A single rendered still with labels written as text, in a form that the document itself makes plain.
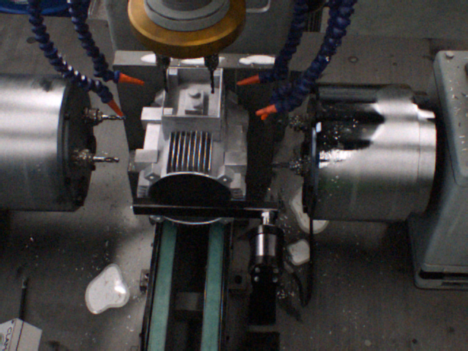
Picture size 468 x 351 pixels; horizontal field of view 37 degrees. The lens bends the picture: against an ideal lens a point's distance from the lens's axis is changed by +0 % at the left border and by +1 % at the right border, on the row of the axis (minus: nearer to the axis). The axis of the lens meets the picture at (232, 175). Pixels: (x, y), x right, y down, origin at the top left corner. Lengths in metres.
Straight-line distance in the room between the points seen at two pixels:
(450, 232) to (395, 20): 2.03
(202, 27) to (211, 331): 0.51
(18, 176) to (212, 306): 0.40
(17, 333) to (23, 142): 0.32
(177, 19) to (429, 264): 0.66
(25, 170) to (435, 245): 0.73
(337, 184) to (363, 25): 2.04
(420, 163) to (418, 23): 2.06
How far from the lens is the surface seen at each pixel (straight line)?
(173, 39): 1.04
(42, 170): 1.21
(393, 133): 1.17
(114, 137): 1.63
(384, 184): 1.18
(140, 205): 1.22
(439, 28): 3.22
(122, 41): 1.41
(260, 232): 1.16
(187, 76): 1.28
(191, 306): 1.32
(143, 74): 1.29
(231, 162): 1.21
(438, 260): 1.36
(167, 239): 1.31
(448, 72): 1.29
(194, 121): 1.19
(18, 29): 1.95
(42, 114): 1.21
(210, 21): 1.05
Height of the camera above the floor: 2.02
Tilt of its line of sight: 53 degrees down
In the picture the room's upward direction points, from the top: straight up
